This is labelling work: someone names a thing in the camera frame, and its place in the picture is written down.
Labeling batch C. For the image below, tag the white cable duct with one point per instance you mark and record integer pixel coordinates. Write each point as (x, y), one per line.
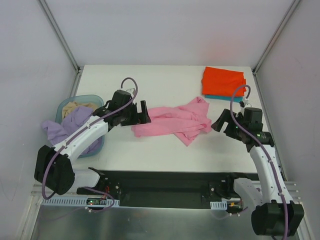
(219, 205)
(80, 202)

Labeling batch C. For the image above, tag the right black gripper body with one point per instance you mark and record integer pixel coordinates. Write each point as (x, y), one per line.
(230, 126)

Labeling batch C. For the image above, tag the lavender t shirt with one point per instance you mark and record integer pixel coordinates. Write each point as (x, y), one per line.
(57, 132)

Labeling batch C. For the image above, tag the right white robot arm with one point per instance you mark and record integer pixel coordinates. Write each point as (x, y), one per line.
(273, 210)

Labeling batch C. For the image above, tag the left aluminium frame post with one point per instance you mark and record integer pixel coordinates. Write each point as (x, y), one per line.
(59, 34)

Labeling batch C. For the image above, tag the right white cable duct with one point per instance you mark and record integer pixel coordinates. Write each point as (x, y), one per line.
(219, 205)

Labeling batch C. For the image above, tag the teal plastic basket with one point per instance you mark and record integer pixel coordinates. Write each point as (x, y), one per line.
(90, 98)

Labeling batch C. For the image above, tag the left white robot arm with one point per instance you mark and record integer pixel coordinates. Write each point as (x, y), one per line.
(54, 165)

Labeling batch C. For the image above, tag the pink t shirt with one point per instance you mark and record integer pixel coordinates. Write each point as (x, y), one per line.
(186, 122)

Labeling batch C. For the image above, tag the left white cable duct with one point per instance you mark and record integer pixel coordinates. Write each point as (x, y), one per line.
(80, 202)

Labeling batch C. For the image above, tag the folded orange t shirt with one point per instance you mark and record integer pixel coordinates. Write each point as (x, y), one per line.
(221, 82)

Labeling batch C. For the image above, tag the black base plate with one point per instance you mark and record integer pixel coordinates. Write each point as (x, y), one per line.
(180, 190)

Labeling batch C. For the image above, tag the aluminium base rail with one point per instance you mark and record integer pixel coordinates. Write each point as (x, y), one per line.
(291, 186)

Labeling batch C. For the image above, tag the aluminium frame post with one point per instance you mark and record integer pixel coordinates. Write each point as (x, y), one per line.
(277, 33)
(59, 34)

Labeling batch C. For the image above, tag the beige t shirt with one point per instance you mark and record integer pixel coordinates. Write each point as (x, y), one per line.
(72, 105)

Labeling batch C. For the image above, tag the folded teal t shirt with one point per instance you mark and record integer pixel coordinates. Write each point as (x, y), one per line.
(224, 98)

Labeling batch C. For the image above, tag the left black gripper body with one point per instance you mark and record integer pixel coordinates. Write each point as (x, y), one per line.
(133, 116)

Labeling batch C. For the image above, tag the right aluminium frame post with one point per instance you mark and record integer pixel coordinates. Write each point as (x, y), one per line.
(277, 33)

